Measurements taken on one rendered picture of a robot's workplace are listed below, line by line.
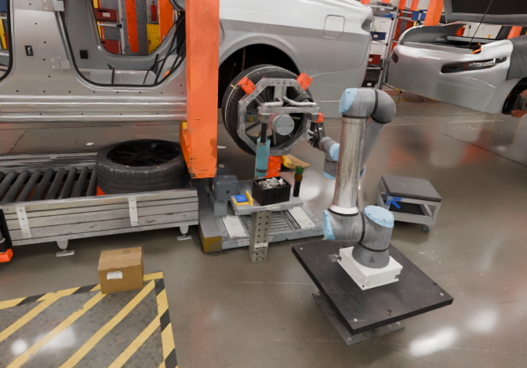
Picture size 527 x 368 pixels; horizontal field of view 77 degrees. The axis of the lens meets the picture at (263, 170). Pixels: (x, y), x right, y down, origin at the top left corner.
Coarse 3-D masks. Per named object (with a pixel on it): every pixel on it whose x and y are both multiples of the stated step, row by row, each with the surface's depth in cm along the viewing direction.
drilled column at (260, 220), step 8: (256, 216) 205; (264, 216) 207; (256, 224) 208; (264, 224) 210; (256, 232) 211; (264, 232) 213; (256, 240) 213; (264, 240) 215; (256, 248) 219; (264, 248) 218; (256, 256) 219; (264, 256) 221
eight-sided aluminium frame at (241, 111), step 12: (264, 84) 216; (276, 84) 219; (288, 84) 222; (252, 96) 221; (240, 108) 218; (240, 120) 221; (240, 132) 225; (300, 132) 245; (252, 144) 232; (288, 144) 246
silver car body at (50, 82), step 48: (48, 0) 193; (240, 0) 225; (288, 0) 235; (336, 0) 248; (48, 48) 203; (96, 48) 358; (288, 48) 249; (336, 48) 261; (0, 96) 205; (48, 96) 213; (96, 96) 222; (144, 96) 232; (336, 96) 279
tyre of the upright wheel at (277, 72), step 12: (252, 72) 226; (264, 72) 222; (276, 72) 224; (288, 72) 227; (228, 96) 231; (240, 96) 223; (228, 108) 226; (228, 120) 228; (228, 132) 242; (240, 144) 238
